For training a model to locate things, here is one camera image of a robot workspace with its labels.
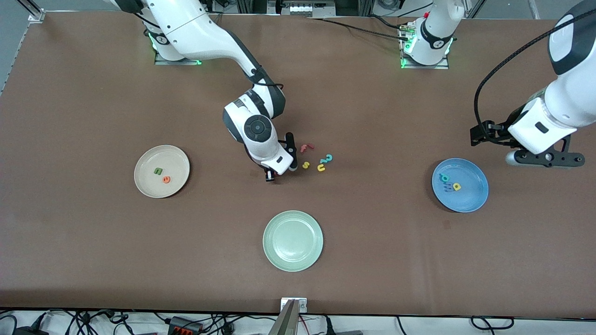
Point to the black orange power strip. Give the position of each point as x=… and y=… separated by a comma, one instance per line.
x=179, y=324

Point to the teal number two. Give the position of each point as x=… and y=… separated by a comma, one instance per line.
x=328, y=157

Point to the small silver metal bracket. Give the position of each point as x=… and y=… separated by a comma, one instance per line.
x=301, y=304

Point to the pale green round plate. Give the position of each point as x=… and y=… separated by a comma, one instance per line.
x=293, y=241

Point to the grey metal pole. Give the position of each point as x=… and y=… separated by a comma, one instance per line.
x=286, y=323

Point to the beige round plate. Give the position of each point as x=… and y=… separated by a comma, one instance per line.
x=172, y=158

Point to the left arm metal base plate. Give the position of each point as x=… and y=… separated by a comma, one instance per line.
x=424, y=67

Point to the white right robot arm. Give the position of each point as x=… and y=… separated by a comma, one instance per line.
x=195, y=32

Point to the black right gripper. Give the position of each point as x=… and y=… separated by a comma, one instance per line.
x=269, y=175

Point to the grey metal fixture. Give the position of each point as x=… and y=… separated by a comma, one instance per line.
x=302, y=9

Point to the blue round plate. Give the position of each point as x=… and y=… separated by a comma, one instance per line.
x=470, y=195

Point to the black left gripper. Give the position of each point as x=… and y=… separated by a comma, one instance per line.
x=502, y=129

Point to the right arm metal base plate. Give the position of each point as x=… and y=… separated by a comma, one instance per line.
x=179, y=62

